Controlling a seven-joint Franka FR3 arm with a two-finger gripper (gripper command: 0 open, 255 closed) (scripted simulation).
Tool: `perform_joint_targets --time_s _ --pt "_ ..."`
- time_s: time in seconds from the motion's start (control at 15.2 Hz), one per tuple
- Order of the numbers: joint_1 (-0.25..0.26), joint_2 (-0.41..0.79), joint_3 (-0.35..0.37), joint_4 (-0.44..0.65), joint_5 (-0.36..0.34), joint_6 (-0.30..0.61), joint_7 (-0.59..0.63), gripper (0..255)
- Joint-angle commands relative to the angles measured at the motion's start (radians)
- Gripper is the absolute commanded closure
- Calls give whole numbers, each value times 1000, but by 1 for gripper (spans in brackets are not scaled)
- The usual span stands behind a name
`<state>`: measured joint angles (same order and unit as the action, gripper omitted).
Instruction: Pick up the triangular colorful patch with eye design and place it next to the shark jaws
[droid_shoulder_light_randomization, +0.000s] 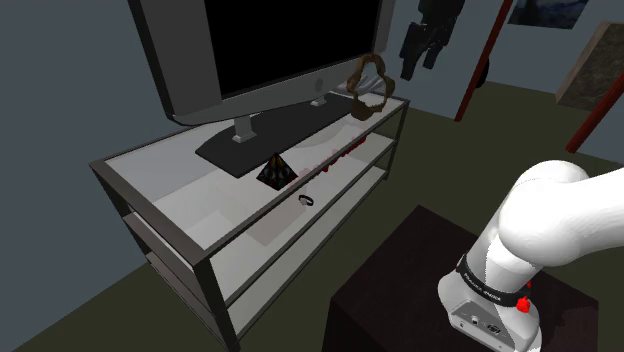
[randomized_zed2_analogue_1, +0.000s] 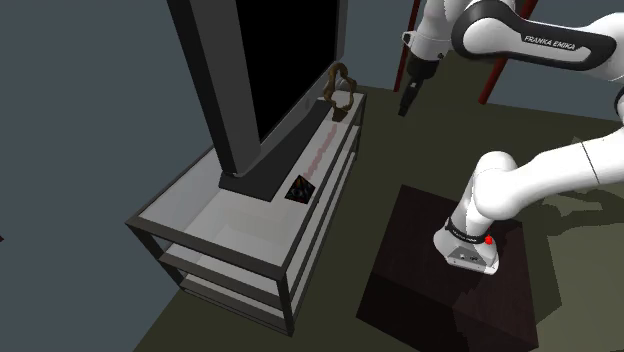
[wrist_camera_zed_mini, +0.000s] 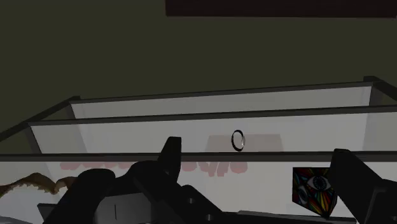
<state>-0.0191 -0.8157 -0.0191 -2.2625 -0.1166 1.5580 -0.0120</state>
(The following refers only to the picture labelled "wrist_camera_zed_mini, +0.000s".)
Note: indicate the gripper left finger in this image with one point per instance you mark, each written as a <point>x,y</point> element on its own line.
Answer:
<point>170,155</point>

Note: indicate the brown jagged branch-shaped thing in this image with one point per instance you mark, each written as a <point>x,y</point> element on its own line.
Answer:
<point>37,181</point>

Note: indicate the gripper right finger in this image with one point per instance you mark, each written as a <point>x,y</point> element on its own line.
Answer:
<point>350,176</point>

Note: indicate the black and grey rounded object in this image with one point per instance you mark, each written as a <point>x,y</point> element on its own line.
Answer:
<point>90,189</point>

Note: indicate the colourful eye-print box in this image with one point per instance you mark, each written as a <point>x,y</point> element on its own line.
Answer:
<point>313,192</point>

